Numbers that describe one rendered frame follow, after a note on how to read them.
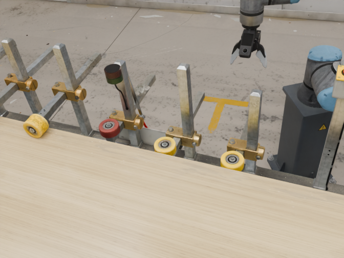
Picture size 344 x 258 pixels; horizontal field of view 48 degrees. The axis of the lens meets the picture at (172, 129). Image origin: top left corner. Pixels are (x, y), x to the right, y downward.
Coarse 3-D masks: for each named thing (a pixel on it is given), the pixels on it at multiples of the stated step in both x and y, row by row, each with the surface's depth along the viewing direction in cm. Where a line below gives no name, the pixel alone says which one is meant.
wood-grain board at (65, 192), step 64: (0, 128) 155; (0, 192) 130; (64, 192) 128; (128, 192) 125; (192, 192) 123; (256, 192) 121; (320, 192) 119; (0, 256) 113; (64, 256) 111; (128, 256) 109; (192, 256) 107; (256, 256) 106; (320, 256) 104
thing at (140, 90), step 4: (140, 84) 173; (144, 84) 171; (136, 88) 171; (140, 88) 170; (144, 88) 170; (148, 88) 171; (136, 92) 169; (140, 92) 170; (144, 92) 169; (140, 96) 168
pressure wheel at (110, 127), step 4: (104, 120) 152; (108, 120) 151; (112, 120) 151; (116, 120) 151; (100, 124) 150; (104, 124) 150; (108, 124) 149; (112, 124) 150; (116, 124) 149; (100, 128) 148; (104, 128) 149; (108, 128) 148; (112, 128) 148; (116, 128) 148; (100, 132) 149; (104, 132) 147; (108, 132) 147; (112, 132) 147; (116, 132) 149; (104, 136) 149; (108, 136) 148; (112, 136) 148
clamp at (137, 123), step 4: (120, 112) 160; (112, 116) 159; (116, 116) 158; (120, 116) 158; (136, 116) 157; (120, 120) 157; (124, 120) 156; (128, 120) 156; (132, 120) 156; (136, 120) 156; (140, 120) 156; (124, 124) 158; (128, 124) 157; (132, 124) 156; (136, 124) 156; (140, 124) 157; (128, 128) 159; (132, 128) 158; (136, 128) 159; (140, 128) 158
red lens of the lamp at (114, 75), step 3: (120, 66) 136; (120, 69) 135; (105, 72) 134; (117, 72) 134; (120, 72) 136; (105, 75) 136; (108, 75) 135; (111, 75) 134; (114, 75) 134; (117, 75) 135; (120, 75) 136; (111, 78) 135
